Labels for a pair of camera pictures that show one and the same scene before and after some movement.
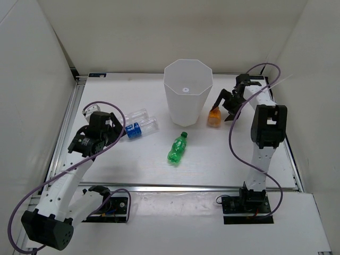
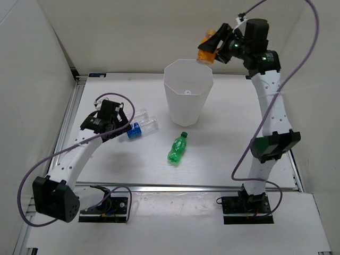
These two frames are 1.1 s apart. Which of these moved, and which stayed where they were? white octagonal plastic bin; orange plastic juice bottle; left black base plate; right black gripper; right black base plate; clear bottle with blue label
Moved: orange plastic juice bottle; right black gripper
Stayed: right black base plate; clear bottle with blue label; left black base plate; white octagonal plastic bin
